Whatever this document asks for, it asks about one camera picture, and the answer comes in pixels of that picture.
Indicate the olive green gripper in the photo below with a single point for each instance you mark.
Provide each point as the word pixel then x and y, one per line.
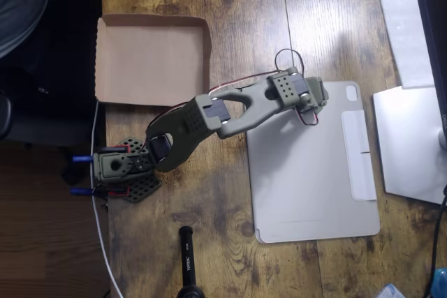
pixel 322 91

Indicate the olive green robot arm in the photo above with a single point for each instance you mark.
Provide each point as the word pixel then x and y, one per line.
pixel 258 106

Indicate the cardboard tray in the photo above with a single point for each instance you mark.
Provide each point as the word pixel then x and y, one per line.
pixel 150 64

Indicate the tablet in grey cover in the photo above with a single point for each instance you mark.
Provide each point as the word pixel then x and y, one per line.
pixel 314 179

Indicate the silver monitor stand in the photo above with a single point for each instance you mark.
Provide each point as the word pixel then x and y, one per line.
pixel 408 144

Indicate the white foam sheet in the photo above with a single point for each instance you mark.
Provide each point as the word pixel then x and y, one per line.
pixel 401 15

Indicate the black monitor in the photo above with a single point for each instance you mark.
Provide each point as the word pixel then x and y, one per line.
pixel 433 15

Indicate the white blue packet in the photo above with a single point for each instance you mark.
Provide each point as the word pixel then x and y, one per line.
pixel 391 291

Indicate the blue round object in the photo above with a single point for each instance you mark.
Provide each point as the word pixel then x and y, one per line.
pixel 440 282

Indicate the dark chair armrest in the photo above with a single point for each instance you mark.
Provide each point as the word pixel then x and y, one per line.
pixel 4 116

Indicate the perforated olive base plate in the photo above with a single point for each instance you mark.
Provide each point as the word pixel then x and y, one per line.
pixel 143 190

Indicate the black camera pole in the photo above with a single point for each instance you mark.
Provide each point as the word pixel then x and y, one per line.
pixel 188 263

